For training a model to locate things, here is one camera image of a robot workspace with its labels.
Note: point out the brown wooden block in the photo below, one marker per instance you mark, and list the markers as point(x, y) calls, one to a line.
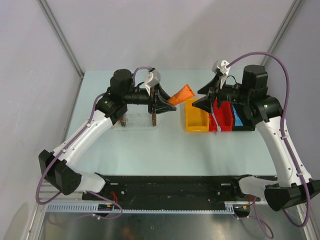
point(154, 119)

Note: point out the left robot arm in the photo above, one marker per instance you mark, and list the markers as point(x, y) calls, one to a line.
point(57, 166)

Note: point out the left aluminium frame post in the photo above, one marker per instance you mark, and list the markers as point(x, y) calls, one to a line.
point(54, 24)

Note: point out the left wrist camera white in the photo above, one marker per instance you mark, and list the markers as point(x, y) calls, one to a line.
point(151, 80)

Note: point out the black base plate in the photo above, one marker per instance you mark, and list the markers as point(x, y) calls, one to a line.
point(173, 192)

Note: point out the brown block with hole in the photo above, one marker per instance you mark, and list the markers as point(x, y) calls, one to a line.
point(123, 121)

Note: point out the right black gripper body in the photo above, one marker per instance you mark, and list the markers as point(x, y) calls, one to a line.
point(220, 95)

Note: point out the blue toothpaste tube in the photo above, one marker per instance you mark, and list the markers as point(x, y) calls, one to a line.
point(237, 120)

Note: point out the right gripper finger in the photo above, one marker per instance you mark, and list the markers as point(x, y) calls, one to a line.
point(205, 104)
point(212, 84)

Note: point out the grey toothbrush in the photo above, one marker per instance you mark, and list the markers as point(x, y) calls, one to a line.
point(218, 128)

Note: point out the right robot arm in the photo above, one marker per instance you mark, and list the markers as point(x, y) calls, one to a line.
point(294, 184)

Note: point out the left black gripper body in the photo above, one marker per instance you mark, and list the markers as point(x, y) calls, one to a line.
point(151, 103)

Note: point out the right aluminium frame post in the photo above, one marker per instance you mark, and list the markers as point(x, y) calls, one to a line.
point(285, 25)

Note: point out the clear plastic tray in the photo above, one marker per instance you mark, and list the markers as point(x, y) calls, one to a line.
point(137, 122)

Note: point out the black plastic bin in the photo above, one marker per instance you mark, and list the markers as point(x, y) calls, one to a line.
point(248, 126)

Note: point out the yellow plastic bin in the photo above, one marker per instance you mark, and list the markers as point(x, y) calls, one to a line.
point(196, 120)

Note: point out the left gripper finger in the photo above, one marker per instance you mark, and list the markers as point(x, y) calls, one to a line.
point(163, 106)
point(161, 95)

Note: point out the red plastic bin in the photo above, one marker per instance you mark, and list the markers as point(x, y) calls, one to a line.
point(224, 116)

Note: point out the aluminium frame post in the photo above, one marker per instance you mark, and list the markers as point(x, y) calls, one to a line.
point(54, 24)
point(285, 25)

